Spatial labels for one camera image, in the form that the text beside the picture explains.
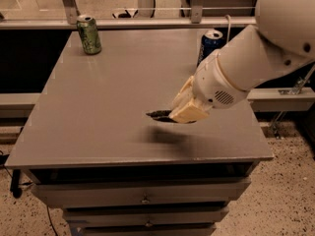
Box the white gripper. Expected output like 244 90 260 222
169 50 248 124

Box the black rxbar chocolate wrapper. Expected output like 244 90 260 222
147 110 172 122

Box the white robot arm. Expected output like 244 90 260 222
169 0 315 123

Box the blue pepsi can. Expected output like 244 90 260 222
197 29 225 65

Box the green soda can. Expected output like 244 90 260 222
77 15 101 55

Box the grey metal railing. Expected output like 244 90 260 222
0 0 257 30

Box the top grey drawer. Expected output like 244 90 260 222
31 177 251 208

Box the grey drawer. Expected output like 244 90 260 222
78 224 216 236
63 206 228 227
31 177 251 208

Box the grey drawer cabinet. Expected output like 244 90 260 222
4 29 275 236

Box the middle grey drawer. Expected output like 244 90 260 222
63 206 228 227

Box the bottom grey drawer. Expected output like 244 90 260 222
78 224 216 236

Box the white cable behind table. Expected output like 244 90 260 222
223 14 232 44

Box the metal bracket stand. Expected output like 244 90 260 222
270 64 315 140

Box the black floor cable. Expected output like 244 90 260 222
0 150 60 236

